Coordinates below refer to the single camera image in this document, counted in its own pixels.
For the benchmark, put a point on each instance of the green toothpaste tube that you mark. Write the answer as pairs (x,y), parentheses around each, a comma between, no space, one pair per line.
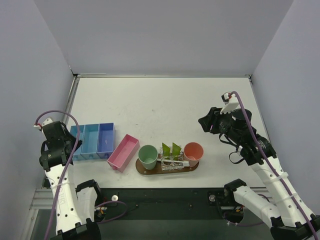
(165,152)
(176,149)

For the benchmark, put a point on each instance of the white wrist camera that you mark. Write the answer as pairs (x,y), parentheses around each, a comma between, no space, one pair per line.
(230,101)
(39,126)

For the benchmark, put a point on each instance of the light blue plastic bin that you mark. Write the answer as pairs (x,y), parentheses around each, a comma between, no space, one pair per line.
(74,131)

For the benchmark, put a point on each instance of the oval wooden tray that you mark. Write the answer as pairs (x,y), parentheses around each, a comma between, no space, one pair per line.
(157,170)

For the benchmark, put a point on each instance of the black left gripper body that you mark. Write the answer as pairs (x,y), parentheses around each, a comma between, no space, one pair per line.
(66,139)

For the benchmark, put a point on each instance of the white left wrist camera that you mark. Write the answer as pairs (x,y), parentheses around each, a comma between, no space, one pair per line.
(39,126)

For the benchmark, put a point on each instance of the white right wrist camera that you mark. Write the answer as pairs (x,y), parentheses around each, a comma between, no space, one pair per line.
(230,101)

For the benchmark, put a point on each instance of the clear crystal toothbrush holder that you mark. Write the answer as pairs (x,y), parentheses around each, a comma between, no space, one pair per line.
(171,165)

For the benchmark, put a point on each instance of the coral plastic cup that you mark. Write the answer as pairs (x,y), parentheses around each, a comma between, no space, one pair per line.
(192,153)

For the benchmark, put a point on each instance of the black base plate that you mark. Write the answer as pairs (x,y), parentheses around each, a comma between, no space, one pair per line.
(171,204)

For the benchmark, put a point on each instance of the pink plastic bin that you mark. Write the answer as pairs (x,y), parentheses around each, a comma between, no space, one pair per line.
(123,153)

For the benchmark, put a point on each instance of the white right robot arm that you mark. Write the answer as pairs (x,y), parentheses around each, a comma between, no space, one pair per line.
(288,217)

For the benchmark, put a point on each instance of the white toothbrush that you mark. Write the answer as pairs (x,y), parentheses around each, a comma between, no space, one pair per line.
(183,162)

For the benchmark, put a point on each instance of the green plastic cup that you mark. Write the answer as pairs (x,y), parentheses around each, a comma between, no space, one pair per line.
(148,156)

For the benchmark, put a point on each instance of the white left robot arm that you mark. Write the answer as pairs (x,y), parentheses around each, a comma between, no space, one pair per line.
(74,205)

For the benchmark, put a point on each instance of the teal plastic bin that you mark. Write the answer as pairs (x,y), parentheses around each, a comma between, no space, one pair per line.
(90,142)

